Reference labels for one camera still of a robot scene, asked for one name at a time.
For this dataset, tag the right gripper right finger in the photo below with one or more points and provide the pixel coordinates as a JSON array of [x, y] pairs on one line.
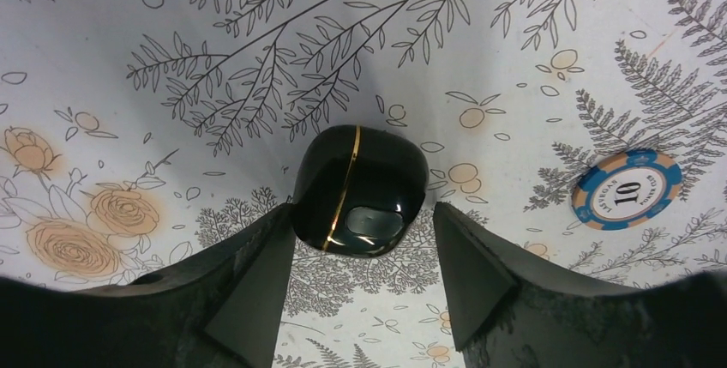
[[512, 308]]

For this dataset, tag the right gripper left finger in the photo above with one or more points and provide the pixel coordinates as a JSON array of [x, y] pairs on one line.
[[220, 307]]

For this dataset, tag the floral patterned table mat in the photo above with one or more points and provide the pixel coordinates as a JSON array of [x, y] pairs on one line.
[[137, 133]]

